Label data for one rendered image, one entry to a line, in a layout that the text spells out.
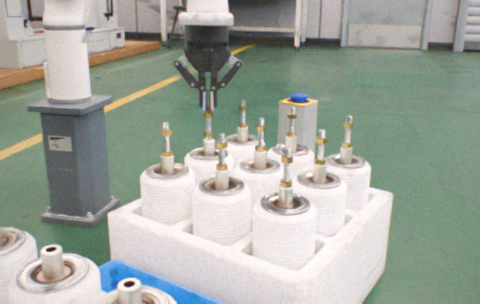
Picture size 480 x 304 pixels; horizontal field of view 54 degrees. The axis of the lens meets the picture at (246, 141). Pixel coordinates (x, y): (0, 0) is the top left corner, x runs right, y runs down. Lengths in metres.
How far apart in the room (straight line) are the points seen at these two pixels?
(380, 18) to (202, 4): 5.15
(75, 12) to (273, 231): 0.73
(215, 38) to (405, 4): 5.18
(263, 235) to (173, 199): 0.19
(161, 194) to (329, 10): 5.25
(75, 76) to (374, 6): 5.02
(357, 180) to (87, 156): 0.65
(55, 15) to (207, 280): 0.70
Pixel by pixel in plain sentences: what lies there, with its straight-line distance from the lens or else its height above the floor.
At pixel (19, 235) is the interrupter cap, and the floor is 0.25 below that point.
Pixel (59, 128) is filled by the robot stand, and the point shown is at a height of 0.25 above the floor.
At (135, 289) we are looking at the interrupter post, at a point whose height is 0.28.
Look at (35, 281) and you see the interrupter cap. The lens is 0.57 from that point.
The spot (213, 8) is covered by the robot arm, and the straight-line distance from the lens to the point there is 0.84.
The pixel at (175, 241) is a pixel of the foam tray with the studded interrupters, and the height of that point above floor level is 0.18.
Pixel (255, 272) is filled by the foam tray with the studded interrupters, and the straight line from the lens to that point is 0.69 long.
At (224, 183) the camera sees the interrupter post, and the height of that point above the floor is 0.26.
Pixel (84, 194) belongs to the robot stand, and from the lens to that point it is 1.22.
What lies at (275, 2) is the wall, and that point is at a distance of 6.01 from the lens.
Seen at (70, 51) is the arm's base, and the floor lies 0.42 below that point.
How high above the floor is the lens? 0.55
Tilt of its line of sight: 17 degrees down
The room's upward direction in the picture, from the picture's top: 1 degrees clockwise
